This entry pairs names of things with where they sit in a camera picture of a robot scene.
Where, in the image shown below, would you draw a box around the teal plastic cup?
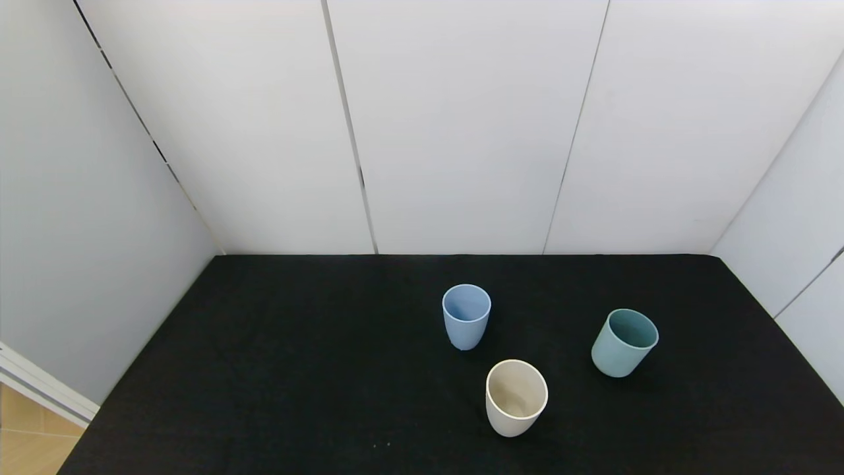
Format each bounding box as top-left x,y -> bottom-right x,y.
591,308 -> 659,378

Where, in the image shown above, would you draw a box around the light blue plastic cup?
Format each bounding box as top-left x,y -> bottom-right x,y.
442,284 -> 492,351

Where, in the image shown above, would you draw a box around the black tablecloth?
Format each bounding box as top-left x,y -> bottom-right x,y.
58,254 -> 844,475

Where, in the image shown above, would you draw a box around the cream plastic cup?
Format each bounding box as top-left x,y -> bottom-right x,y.
486,360 -> 549,437

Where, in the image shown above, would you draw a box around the white wall baseboard rail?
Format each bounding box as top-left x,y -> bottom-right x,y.
0,343 -> 100,428

